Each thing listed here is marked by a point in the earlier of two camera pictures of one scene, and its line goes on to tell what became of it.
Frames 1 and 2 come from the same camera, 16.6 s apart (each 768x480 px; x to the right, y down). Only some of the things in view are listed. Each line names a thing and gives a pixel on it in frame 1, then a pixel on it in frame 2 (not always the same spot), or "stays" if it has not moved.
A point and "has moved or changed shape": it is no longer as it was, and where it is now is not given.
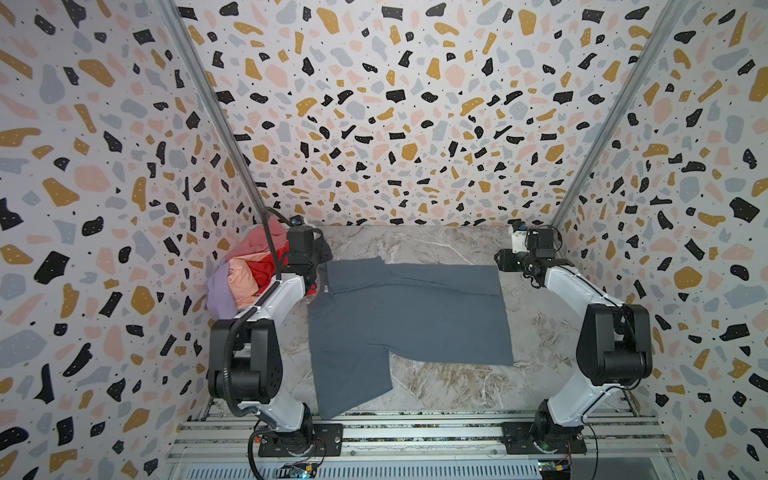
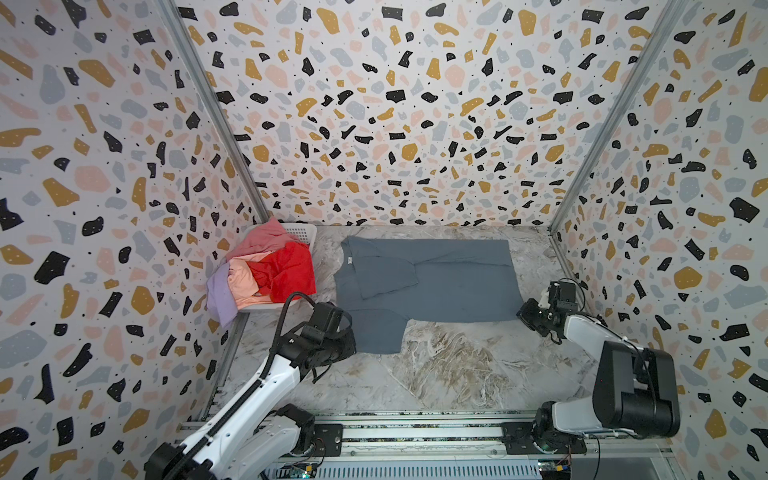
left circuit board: [297, 470] stays
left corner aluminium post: [180, 25] stays
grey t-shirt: [362, 309] has moved or changed shape
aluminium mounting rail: [425, 445] stays
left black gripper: [325, 249] → [349, 346]
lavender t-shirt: [219, 301] stays
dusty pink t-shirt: [255, 239] stays
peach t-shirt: [243, 282] stays
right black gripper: [509, 260] → [534, 315]
